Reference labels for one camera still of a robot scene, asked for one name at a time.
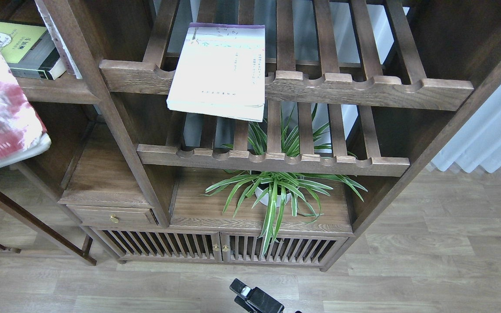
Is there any green and grey book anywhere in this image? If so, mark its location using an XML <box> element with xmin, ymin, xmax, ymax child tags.
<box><xmin>0</xmin><ymin>19</ymin><xmax>67</xmax><ymax>80</ymax></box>

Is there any dark wooden bookshelf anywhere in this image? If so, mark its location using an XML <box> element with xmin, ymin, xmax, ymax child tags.
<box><xmin>0</xmin><ymin>0</ymin><xmax>501</xmax><ymax>271</ymax></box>

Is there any white plant pot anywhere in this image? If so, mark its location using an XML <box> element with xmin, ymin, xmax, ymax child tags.
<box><xmin>254</xmin><ymin>182</ymin><xmax>291</xmax><ymax>207</ymax></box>

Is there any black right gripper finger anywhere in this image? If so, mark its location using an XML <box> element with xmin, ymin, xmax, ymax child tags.
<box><xmin>229</xmin><ymin>279</ymin><xmax>284</xmax><ymax>313</ymax></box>
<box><xmin>234</xmin><ymin>296</ymin><xmax>259</xmax><ymax>313</ymax></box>

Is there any white window curtain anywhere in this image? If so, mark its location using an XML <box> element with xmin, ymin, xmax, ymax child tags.
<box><xmin>430</xmin><ymin>85</ymin><xmax>501</xmax><ymax>173</ymax></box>

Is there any green spider plant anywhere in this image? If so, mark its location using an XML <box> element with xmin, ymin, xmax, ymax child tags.
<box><xmin>201</xmin><ymin>109</ymin><xmax>367</xmax><ymax>256</ymax></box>

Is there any brass drawer knob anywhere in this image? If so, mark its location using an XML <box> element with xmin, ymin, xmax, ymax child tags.
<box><xmin>109</xmin><ymin>214</ymin><xmax>120</xmax><ymax>223</ymax></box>

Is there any white paperback book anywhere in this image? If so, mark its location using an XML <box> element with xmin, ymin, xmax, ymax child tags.
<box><xmin>167</xmin><ymin>23</ymin><xmax>266</xmax><ymax>122</ymax></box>

